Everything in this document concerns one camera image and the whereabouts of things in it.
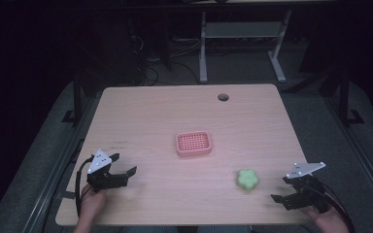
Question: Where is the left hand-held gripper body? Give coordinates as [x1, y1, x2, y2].
[86, 149, 130, 192]

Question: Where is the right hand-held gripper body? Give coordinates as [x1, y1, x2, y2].
[282, 161, 331, 215]

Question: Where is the green flower-shaped soap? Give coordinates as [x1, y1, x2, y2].
[236, 168, 260, 192]

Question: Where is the pink slotted soap dish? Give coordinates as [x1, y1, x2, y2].
[175, 130, 213, 158]

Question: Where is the person's left hand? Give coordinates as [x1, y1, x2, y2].
[79, 184, 108, 225]

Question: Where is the person's right hand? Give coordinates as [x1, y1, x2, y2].
[300, 204, 346, 229]

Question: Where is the black metal stand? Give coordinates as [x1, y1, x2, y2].
[61, 69, 85, 128]
[337, 67, 365, 128]

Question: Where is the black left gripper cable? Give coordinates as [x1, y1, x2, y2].
[74, 155, 95, 218]

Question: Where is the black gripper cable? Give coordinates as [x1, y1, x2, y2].
[74, 155, 95, 218]
[319, 182, 356, 233]

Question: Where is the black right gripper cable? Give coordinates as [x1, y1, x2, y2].
[319, 182, 356, 233]

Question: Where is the metal frame rail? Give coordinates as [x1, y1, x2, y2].
[20, 93, 105, 233]
[323, 95, 373, 215]

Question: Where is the black floor cable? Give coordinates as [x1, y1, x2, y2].
[135, 59, 202, 87]

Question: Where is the white metal desk frame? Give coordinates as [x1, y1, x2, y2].
[198, 9, 293, 84]

